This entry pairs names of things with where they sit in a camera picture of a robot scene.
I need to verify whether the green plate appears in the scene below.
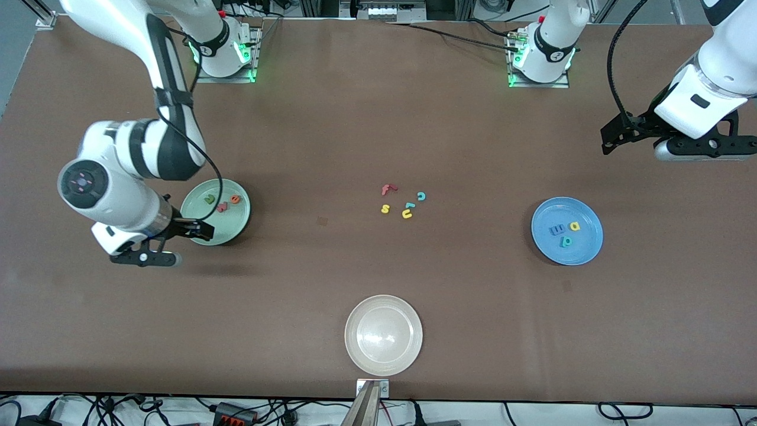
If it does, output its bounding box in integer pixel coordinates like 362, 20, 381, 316
179, 179, 251, 247

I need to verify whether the blue plate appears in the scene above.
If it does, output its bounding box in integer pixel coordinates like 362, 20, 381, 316
530, 196, 604, 266

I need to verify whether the black power strip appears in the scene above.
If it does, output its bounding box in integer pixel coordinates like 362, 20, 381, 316
213, 401, 259, 425

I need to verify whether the beige plate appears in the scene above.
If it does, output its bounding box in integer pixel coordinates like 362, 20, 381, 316
344, 295, 424, 377

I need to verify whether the aluminium profile bar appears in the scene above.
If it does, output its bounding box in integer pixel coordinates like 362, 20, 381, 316
341, 382, 382, 426

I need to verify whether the grey equipment box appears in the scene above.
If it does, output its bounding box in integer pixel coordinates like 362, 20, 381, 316
340, 0, 428, 23

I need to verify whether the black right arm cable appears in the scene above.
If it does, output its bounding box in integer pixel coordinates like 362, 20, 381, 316
151, 18, 224, 225

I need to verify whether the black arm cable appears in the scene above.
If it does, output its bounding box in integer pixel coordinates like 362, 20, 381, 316
607, 0, 650, 119
151, 18, 224, 225

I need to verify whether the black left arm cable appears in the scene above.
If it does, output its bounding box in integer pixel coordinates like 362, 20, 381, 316
607, 0, 650, 119

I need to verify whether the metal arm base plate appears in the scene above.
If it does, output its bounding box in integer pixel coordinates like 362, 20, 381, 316
506, 24, 572, 89
194, 24, 263, 84

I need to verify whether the black table cable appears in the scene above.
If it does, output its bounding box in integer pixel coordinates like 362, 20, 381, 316
384, 19, 524, 54

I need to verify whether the metal mounting bracket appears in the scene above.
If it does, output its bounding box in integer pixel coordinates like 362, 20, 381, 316
356, 379, 390, 398

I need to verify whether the black floor cable loop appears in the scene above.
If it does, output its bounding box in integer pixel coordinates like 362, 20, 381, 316
597, 402, 655, 422

